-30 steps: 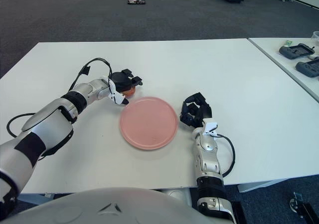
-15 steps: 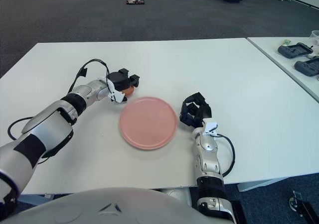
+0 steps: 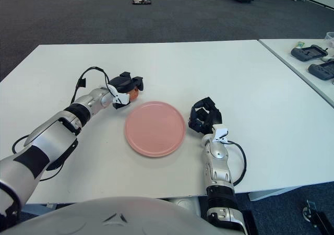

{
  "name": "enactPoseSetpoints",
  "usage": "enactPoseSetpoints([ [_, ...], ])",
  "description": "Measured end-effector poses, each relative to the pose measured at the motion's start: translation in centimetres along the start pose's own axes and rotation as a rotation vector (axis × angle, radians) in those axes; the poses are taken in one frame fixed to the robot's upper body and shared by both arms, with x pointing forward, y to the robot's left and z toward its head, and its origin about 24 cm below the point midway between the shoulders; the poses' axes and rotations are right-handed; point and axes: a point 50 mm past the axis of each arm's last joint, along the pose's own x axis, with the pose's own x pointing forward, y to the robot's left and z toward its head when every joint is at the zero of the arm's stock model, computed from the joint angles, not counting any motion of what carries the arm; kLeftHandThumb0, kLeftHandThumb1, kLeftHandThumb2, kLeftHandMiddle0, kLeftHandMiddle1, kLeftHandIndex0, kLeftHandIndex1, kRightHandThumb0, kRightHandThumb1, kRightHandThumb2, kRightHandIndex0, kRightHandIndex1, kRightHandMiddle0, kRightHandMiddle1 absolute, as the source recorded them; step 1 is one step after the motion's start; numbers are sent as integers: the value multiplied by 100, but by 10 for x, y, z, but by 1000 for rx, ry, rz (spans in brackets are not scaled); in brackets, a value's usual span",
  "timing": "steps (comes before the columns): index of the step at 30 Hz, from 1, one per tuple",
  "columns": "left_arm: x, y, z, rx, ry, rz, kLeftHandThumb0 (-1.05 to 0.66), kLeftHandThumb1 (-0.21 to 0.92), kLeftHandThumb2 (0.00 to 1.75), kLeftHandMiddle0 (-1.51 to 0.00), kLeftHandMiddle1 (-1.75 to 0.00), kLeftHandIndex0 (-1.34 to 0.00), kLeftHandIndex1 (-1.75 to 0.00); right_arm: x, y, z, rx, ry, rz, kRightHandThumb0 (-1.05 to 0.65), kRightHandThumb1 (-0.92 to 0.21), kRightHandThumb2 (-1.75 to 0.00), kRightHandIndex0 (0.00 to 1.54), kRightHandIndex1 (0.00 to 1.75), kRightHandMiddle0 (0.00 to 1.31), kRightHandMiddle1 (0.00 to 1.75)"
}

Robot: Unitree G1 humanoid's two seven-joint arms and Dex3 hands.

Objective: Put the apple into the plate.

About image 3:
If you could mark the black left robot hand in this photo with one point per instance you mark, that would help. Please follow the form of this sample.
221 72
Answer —
121 83

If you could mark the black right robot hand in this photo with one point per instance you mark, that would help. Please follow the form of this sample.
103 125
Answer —
209 115

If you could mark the red yellow apple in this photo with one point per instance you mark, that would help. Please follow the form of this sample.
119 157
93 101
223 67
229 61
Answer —
133 95

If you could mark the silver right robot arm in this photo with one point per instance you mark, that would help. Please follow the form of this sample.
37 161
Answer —
218 152

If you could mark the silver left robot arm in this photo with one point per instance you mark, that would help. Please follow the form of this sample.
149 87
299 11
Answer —
52 138

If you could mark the pink round plate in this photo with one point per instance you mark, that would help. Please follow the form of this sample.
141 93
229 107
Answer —
156 129

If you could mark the dark flat item on floor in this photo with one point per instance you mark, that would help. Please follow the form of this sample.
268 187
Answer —
141 1

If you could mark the grey handheld controller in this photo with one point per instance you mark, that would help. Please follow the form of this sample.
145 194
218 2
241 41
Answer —
323 70
305 53

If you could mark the green packet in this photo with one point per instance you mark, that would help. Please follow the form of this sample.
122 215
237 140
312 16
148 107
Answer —
300 44

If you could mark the grey robot torso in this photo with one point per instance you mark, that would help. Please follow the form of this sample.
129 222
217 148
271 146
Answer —
117 224

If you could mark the clear plastic container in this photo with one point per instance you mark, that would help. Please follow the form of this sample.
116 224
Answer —
331 37

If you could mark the white table frame beam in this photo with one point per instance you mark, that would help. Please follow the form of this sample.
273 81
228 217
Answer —
261 194

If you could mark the grey metal table bracket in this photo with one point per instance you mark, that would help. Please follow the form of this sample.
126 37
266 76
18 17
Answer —
51 205

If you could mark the black caster wheel frame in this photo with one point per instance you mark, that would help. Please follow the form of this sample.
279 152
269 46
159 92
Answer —
321 222

